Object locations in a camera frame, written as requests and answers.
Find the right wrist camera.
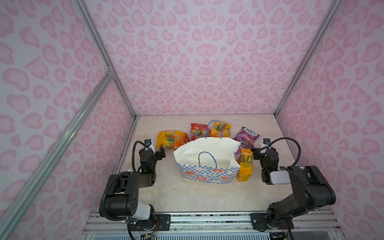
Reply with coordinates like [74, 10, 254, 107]
[260, 138, 271, 155]

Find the aluminium frame post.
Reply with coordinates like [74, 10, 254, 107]
[74, 0, 137, 120]
[274, 0, 344, 119]

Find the blue checkered paper bag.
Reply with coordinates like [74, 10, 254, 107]
[174, 130, 241, 186]

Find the purple Fox's candy bag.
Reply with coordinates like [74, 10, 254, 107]
[234, 127, 260, 147]

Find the yellow candy snack bag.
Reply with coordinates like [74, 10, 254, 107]
[210, 121, 232, 138]

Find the diagonal aluminium frame bar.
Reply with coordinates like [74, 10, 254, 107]
[1, 73, 113, 240]

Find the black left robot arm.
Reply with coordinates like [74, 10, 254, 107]
[99, 146, 166, 231]

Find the right aluminium frame post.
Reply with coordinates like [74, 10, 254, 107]
[274, 0, 344, 119]

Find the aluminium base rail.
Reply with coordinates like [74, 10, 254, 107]
[81, 211, 345, 240]

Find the red gummy snack bag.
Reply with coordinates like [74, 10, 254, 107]
[191, 123, 208, 141]

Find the left aluminium frame post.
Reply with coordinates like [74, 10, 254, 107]
[74, 0, 137, 120]

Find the yellow chips bag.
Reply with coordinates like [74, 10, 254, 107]
[236, 149, 254, 182]

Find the orange snack bag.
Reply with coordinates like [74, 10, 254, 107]
[172, 134, 190, 151]

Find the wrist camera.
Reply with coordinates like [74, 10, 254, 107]
[260, 138, 271, 155]
[144, 139, 155, 154]

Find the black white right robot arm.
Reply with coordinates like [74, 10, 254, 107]
[250, 147, 336, 232]

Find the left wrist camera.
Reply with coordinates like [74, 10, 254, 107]
[144, 139, 155, 154]

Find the yellow gummy snack bag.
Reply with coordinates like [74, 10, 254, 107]
[157, 130, 185, 149]

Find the left black cable conduit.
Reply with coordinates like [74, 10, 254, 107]
[131, 140, 148, 172]

